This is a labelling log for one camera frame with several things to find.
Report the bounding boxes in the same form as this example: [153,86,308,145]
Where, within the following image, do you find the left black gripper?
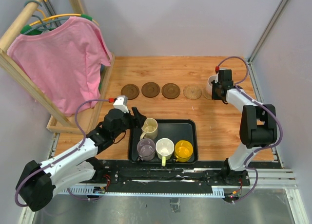
[112,106,146,139]

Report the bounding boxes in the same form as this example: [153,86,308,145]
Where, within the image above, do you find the woven rattan coaster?
[202,89,212,100]
[183,84,202,100]

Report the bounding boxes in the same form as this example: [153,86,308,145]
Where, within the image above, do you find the pink mug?
[205,75,217,95]

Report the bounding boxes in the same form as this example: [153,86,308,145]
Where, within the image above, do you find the cream yellow mug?
[140,118,158,140]

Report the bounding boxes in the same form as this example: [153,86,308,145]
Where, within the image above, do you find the brown wooden coaster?
[121,84,139,100]
[141,82,160,98]
[161,83,180,99]

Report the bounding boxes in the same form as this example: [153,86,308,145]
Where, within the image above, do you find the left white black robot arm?
[15,107,147,212]

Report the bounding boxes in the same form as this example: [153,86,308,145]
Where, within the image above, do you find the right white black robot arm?
[212,67,277,185]

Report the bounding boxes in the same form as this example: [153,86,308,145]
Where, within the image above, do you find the lilac mug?
[136,138,156,162]

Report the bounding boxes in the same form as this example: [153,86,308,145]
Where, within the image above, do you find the white mug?
[156,138,175,167]

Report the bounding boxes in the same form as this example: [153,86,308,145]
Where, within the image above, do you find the black plastic tray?
[128,119,198,166]

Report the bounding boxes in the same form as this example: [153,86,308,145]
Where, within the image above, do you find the wooden clothes rack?
[0,0,116,134]

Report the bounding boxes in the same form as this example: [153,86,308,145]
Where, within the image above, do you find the pink t-shirt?
[7,17,112,116]

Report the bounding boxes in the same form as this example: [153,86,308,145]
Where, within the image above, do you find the grey hanger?
[24,0,69,33]

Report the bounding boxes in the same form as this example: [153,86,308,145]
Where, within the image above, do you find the yellow green hanger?
[20,0,99,35]

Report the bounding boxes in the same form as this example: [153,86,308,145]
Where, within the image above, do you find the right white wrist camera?
[215,66,220,82]

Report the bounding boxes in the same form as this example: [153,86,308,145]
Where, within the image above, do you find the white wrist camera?
[215,66,220,82]
[108,95,129,113]

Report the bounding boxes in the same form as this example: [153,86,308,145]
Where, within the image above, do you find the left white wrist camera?
[108,95,129,113]

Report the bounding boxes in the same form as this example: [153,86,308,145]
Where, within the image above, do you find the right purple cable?
[218,56,284,204]

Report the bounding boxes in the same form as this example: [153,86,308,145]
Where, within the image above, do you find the purple cable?
[15,99,110,207]
[218,56,284,204]

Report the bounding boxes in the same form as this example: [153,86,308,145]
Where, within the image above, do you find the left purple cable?
[15,99,110,207]

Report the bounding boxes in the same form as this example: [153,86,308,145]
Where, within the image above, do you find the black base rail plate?
[46,159,252,194]

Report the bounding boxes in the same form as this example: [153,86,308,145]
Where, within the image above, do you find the aluminium frame post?
[247,0,297,64]

